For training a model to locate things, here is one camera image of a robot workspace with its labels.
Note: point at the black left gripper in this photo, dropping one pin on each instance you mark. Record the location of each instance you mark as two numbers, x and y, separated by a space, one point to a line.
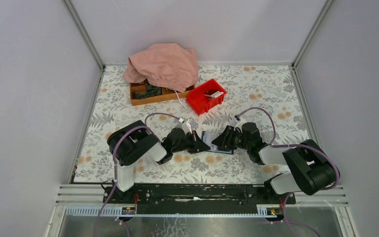
197 144

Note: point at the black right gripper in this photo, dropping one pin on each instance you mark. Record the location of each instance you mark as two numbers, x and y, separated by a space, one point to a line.
225 139

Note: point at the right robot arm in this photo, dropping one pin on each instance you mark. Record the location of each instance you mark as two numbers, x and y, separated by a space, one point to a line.
310 168

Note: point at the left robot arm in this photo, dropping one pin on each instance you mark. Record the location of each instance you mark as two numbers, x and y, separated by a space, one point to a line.
136 140

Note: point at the red plastic bin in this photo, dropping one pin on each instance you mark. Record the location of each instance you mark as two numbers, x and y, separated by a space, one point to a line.
206 96

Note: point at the wooden tray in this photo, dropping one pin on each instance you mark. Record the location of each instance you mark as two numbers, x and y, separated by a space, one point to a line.
167 94

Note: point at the pink cloth garment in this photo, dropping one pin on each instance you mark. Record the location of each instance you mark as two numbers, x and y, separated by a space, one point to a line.
164 65

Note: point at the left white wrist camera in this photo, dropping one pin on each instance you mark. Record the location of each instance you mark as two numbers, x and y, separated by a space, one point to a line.
188 125

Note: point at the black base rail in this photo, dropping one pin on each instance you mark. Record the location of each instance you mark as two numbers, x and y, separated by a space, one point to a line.
227 199

